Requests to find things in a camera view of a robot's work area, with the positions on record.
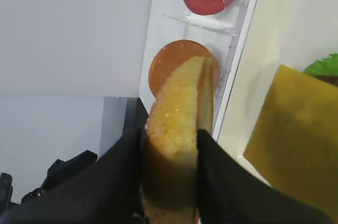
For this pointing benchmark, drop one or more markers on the sesame top bun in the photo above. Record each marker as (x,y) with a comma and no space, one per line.
(183,105)

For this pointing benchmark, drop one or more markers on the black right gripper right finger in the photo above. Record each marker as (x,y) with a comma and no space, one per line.
(227,193)

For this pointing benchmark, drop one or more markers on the orange cheese slice on stack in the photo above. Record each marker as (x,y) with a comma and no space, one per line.
(294,142)

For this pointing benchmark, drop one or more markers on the brown bottom bun upright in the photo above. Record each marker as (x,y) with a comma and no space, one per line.
(172,56)

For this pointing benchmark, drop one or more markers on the cream metal tray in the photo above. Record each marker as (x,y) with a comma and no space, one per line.
(290,32)

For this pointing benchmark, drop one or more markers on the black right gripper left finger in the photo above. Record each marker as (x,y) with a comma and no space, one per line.
(105,192)

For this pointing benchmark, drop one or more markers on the green lettuce under cheese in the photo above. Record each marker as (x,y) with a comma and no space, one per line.
(325,67)

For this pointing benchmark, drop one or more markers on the clear acrylic rack left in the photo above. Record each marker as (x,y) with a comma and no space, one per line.
(224,34)

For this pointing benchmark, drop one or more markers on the brown patty in stack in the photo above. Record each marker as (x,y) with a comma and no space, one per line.
(333,80)

